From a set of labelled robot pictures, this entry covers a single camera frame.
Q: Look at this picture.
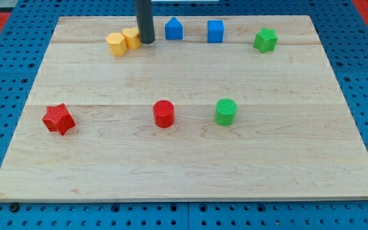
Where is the green star block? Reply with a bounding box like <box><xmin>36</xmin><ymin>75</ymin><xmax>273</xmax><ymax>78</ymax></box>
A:
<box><xmin>253</xmin><ymin>27</ymin><xmax>278</xmax><ymax>54</ymax></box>

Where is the yellow heart block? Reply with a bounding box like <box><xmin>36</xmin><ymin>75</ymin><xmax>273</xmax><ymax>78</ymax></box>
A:
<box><xmin>122</xmin><ymin>27</ymin><xmax>142</xmax><ymax>49</ymax></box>

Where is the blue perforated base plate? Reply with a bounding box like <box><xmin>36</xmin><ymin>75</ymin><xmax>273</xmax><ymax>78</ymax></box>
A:
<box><xmin>0</xmin><ymin>0</ymin><xmax>368</xmax><ymax>229</ymax></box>

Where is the blue pentagon house block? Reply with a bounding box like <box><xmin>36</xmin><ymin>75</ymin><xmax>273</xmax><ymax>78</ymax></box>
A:
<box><xmin>164</xmin><ymin>17</ymin><xmax>183</xmax><ymax>40</ymax></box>

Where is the green cylinder block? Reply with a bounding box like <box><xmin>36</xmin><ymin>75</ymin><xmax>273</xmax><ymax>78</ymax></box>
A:
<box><xmin>215</xmin><ymin>98</ymin><xmax>237</xmax><ymax>126</ymax></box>

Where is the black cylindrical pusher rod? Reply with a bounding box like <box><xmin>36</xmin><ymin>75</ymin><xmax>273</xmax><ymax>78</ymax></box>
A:
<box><xmin>134</xmin><ymin>0</ymin><xmax>155</xmax><ymax>44</ymax></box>

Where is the light wooden board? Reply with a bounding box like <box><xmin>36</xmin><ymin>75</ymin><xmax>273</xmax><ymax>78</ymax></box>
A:
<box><xmin>0</xmin><ymin>15</ymin><xmax>368</xmax><ymax>203</ymax></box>

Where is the blue cube block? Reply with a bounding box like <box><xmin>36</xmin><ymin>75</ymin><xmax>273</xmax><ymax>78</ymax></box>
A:
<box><xmin>207</xmin><ymin>20</ymin><xmax>224</xmax><ymax>43</ymax></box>

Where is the red star block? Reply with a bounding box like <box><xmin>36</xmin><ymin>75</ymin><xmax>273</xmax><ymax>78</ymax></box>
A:
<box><xmin>42</xmin><ymin>103</ymin><xmax>76</xmax><ymax>135</ymax></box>

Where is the red cylinder block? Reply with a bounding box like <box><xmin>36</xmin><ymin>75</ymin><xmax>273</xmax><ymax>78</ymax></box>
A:
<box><xmin>153</xmin><ymin>100</ymin><xmax>174</xmax><ymax>128</ymax></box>

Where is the yellow hexagon block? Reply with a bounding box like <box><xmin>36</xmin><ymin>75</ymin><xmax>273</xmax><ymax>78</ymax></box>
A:
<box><xmin>106</xmin><ymin>33</ymin><xmax>127</xmax><ymax>56</ymax></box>

